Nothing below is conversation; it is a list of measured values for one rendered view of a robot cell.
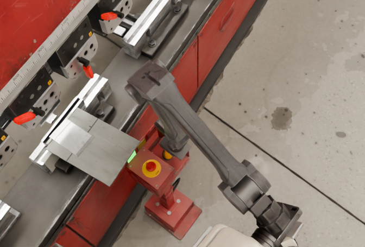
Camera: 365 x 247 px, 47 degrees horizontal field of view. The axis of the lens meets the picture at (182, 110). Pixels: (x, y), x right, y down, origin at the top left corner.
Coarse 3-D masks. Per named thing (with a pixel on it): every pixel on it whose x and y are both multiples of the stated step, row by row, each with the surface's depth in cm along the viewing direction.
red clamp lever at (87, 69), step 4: (80, 60) 126; (84, 60) 126; (88, 60) 126; (84, 64) 126; (88, 64) 127; (84, 68) 130; (88, 68) 129; (88, 72) 131; (92, 72) 132; (88, 76) 133; (92, 76) 134
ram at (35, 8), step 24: (0, 0) 91; (24, 0) 97; (48, 0) 105; (72, 0) 114; (96, 0) 124; (0, 24) 94; (24, 24) 101; (48, 24) 109; (72, 24) 119; (0, 48) 97; (24, 48) 105; (0, 72) 101
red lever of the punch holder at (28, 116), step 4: (32, 108) 118; (36, 108) 117; (28, 112) 114; (32, 112) 115; (36, 112) 116; (40, 112) 117; (44, 112) 117; (20, 116) 112; (24, 116) 112; (28, 116) 113; (32, 116) 114; (16, 120) 110; (20, 120) 110; (24, 120) 112; (28, 120) 113; (20, 124) 111
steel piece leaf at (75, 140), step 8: (72, 128) 143; (80, 128) 143; (64, 136) 142; (72, 136) 142; (80, 136) 142; (88, 136) 142; (64, 144) 141; (72, 144) 141; (80, 144) 140; (88, 144) 140; (72, 152) 139; (80, 152) 139
